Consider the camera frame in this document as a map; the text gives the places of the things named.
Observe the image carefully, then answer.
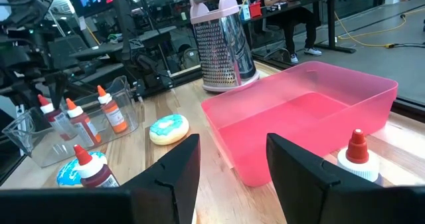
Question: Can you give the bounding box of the steel box grater pink handle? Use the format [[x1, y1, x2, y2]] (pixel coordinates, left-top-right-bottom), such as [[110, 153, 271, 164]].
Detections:
[[189, 0, 260, 93]]

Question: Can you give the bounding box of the black aluminium table frame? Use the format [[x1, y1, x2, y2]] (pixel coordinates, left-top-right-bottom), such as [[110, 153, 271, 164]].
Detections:
[[132, 67, 205, 98]]

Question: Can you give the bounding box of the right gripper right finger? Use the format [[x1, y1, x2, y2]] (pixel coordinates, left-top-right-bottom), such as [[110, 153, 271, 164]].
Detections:
[[266, 133, 376, 224]]

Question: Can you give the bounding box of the yellow floor cable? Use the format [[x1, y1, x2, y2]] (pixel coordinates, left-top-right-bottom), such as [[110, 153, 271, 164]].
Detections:
[[333, 10, 408, 49]]

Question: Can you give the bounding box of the small red box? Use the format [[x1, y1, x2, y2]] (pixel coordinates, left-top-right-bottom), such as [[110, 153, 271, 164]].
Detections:
[[249, 1, 263, 19]]

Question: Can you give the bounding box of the blue iced toy donut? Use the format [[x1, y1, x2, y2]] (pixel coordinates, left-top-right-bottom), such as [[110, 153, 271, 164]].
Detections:
[[55, 150, 109, 188], [148, 114, 190, 146]]

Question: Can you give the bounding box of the orange food colouring bottle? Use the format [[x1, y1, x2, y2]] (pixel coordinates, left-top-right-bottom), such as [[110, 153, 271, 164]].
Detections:
[[96, 84, 129, 134]]

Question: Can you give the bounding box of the pink translucent plastic bin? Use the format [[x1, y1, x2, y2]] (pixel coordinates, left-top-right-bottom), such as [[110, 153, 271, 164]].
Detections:
[[201, 60, 399, 187]]

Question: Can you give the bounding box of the orange-red food colouring bottle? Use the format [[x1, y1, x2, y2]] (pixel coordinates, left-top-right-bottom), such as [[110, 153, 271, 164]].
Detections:
[[65, 98, 102, 148]]

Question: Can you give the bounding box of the dark red food colouring bottle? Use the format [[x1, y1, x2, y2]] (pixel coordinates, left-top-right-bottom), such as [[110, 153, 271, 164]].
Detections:
[[337, 128, 384, 187], [37, 94, 79, 142]]

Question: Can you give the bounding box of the clear plastic bin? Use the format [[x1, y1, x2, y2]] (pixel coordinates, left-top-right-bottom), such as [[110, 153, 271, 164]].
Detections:
[[1, 74, 140, 168]]

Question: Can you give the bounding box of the small blue white box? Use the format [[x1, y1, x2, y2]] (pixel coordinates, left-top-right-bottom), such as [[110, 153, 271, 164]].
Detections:
[[239, 4, 252, 21]]

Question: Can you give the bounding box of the person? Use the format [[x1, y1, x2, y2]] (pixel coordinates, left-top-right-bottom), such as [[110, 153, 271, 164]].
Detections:
[[262, 0, 323, 65]]

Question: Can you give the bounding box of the black metal desk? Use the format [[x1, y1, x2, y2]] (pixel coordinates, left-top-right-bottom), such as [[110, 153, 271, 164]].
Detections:
[[242, 0, 358, 55]]

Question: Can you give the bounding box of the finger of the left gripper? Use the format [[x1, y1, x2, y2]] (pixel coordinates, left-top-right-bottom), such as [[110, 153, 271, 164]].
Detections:
[[48, 72, 67, 111]]

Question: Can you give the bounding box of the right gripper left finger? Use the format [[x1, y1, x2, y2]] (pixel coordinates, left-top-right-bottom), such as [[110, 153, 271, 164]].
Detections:
[[120, 134, 201, 224]]

